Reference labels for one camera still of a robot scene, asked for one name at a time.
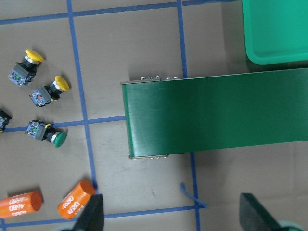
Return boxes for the yellow push button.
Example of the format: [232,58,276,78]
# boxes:
[29,76,70,107]
[8,49,44,87]

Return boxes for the yellow push button lower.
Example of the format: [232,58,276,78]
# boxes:
[29,76,70,107]

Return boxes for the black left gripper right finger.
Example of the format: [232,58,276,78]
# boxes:
[239,193,282,231]

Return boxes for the green plastic tray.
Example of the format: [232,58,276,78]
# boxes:
[242,0,308,65]

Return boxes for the orange cylinder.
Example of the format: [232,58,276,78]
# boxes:
[57,180,95,220]
[0,192,43,219]

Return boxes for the green push button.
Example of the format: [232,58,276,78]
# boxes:
[0,109,12,133]
[25,120,67,148]

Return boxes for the green conveyor belt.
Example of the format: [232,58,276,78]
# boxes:
[122,68,308,159]

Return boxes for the yellow push button upper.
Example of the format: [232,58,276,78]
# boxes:
[8,49,44,87]

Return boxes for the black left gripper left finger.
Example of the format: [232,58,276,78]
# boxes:
[73,194,104,231]

